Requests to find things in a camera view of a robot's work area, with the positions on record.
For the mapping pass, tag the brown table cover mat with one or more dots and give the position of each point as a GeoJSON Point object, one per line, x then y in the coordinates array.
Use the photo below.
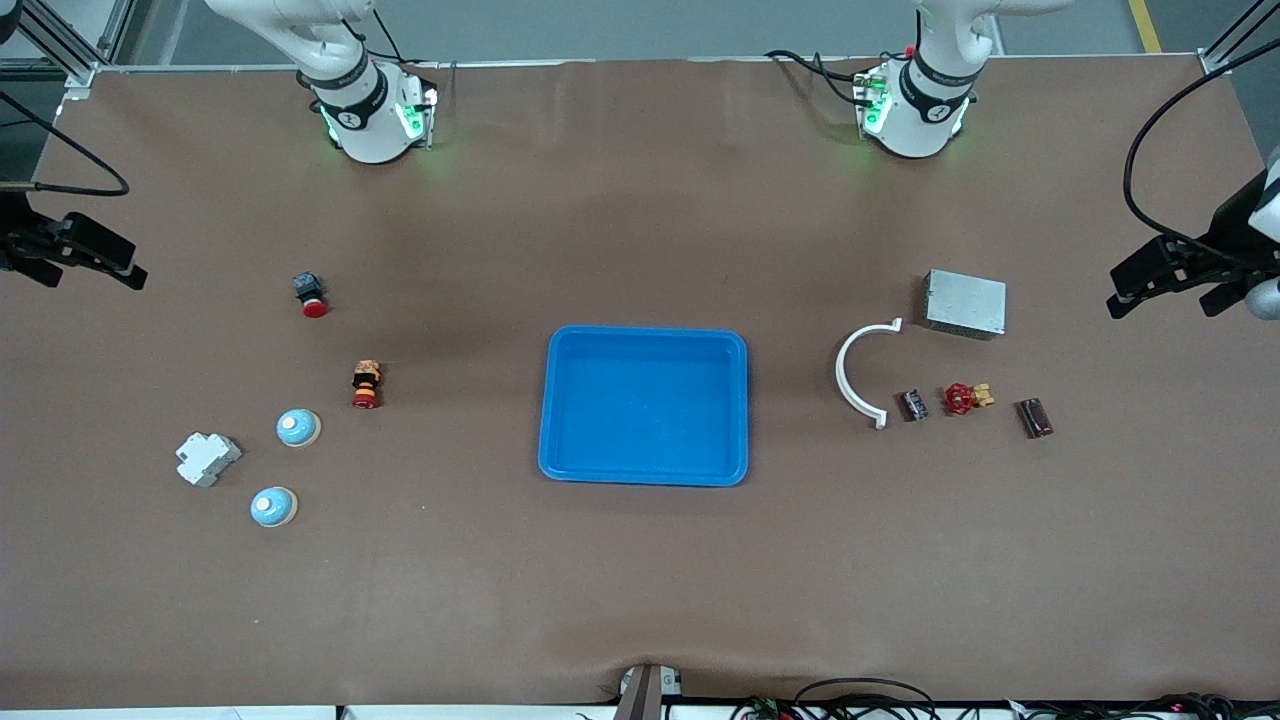
{"type": "Point", "coordinates": [640, 580]}

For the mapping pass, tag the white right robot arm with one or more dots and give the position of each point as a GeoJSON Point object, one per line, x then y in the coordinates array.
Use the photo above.
{"type": "Point", "coordinates": [370, 120]}

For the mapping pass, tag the red valve brass fitting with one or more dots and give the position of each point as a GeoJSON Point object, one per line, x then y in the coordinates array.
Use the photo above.
{"type": "Point", "coordinates": [962, 399]}

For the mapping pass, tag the red emergency stop orange base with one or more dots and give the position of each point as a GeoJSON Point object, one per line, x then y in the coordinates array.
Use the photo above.
{"type": "Point", "coordinates": [366, 385]}

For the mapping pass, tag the blue plastic tray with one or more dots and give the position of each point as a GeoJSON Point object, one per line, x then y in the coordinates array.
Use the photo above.
{"type": "Point", "coordinates": [645, 410]}

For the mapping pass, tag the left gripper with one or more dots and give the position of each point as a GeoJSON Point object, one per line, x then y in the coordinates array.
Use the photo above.
{"type": "Point", "coordinates": [1226, 236]}

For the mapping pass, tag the grey metal power supply box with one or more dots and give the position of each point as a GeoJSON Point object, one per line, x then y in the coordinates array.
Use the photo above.
{"type": "Point", "coordinates": [965, 304]}

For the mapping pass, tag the blue desk bell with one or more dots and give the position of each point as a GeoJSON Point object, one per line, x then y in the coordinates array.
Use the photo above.
{"type": "Point", "coordinates": [297, 428]}
{"type": "Point", "coordinates": [272, 508]}

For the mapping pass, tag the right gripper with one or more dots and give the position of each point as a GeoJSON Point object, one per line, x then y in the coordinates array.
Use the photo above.
{"type": "Point", "coordinates": [14, 228]}

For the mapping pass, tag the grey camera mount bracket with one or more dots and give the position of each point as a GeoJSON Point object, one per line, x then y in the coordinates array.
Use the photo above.
{"type": "Point", "coordinates": [645, 695]}

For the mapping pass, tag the small black electronic component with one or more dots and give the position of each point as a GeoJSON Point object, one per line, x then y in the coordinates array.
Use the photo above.
{"type": "Point", "coordinates": [914, 404]}

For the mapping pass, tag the red pushbutton black base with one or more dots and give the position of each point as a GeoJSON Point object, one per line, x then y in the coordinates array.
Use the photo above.
{"type": "Point", "coordinates": [312, 298]}

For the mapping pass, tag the dark electrolytic capacitor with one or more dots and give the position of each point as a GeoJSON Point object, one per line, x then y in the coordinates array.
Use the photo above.
{"type": "Point", "coordinates": [1035, 417]}

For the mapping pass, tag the white circuit breaker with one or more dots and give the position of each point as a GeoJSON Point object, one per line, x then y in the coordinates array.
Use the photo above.
{"type": "Point", "coordinates": [208, 458]}

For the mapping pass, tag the aluminium frame post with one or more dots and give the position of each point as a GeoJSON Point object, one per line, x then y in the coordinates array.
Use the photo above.
{"type": "Point", "coordinates": [1235, 35]}
{"type": "Point", "coordinates": [75, 55]}

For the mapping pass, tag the white curved plastic clamp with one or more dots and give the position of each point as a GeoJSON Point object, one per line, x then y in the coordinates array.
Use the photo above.
{"type": "Point", "coordinates": [840, 375]}

